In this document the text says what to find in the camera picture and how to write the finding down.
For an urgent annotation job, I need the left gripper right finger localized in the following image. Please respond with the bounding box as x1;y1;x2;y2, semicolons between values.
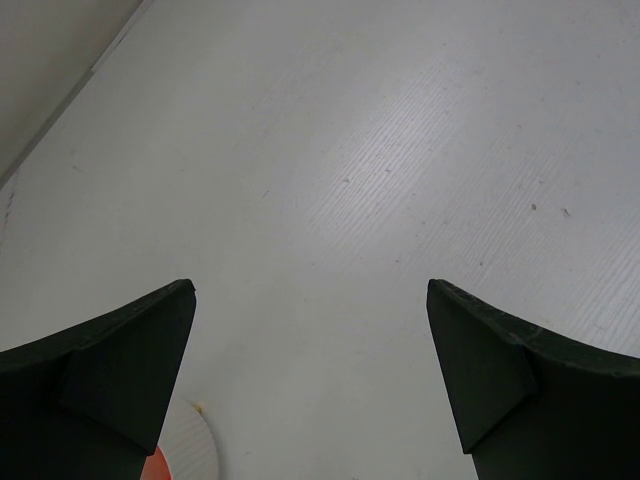
426;279;639;479

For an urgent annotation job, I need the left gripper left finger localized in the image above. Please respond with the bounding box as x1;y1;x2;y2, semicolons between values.
1;279;196;479

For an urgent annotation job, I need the small orange lego brick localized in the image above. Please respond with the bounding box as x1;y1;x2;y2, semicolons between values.
140;446;172;480

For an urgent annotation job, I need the white round divided container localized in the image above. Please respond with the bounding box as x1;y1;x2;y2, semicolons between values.
157;395;220;480

